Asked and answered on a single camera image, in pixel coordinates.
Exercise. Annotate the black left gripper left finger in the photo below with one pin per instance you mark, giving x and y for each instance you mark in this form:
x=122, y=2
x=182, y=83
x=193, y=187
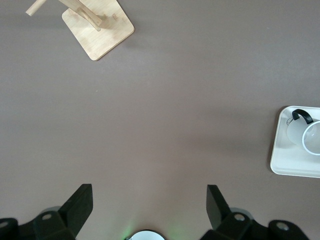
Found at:
x=72, y=207

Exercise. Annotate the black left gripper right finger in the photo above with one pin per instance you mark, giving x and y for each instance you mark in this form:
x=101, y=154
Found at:
x=220, y=215

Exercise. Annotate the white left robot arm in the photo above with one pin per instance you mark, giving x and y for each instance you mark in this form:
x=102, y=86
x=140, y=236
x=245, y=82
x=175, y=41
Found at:
x=147, y=236

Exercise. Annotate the wooden cup stand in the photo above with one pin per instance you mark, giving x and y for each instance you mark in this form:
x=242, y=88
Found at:
x=100, y=35

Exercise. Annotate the white rabbit print tray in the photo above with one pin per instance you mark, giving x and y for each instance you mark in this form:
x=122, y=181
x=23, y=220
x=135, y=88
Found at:
x=282, y=160

